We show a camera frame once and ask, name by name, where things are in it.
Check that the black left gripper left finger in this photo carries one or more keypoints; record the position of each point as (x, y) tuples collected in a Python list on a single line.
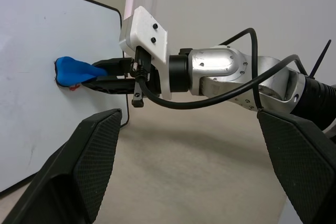
[(78, 161)]

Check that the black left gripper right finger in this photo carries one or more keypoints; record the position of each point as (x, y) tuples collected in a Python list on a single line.
[(302, 161)]

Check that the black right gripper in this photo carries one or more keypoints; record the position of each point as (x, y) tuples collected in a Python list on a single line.
[(155, 82)]

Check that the blue whiteboard eraser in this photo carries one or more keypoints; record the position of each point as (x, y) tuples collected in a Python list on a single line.
[(76, 72)]

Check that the black-framed whiteboard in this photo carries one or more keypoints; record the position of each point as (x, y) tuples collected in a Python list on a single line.
[(39, 37)]

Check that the black zip tie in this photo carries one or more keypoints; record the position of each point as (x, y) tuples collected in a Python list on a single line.
[(319, 60)]

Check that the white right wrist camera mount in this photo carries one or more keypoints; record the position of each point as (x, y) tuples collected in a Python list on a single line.
[(147, 31)]

